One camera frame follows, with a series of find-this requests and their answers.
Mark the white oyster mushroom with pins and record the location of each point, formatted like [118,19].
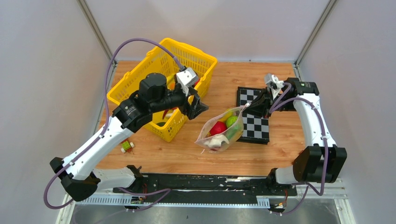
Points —
[217,141]

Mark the red green toy car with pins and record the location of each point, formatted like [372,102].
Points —
[126,146]

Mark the green vegetable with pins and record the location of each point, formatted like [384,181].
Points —
[231,120]

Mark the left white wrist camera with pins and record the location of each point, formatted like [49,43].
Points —
[187,79]

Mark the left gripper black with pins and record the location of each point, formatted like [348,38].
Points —
[197,107]

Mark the black white checkerboard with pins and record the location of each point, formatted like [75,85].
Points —
[256,129]

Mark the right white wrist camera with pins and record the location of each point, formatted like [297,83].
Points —
[275,85]

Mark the aluminium frame base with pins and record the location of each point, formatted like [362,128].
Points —
[133,200]

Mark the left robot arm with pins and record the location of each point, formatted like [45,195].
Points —
[78,173]

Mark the green cucumber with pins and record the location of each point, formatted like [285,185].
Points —
[233,133]

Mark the red pepper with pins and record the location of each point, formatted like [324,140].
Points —
[169,113]

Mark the dark red pomegranate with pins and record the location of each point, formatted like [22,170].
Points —
[218,128]

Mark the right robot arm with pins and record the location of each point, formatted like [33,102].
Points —
[322,159]

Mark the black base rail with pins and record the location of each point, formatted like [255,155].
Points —
[210,189]

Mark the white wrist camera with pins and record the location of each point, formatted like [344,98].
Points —
[275,85]
[187,79]

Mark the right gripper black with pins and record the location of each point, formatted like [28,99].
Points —
[262,106]

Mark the clear zip top bag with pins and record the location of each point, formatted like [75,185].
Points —
[204,135]

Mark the yellow banana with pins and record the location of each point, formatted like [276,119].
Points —
[226,115]
[171,79]

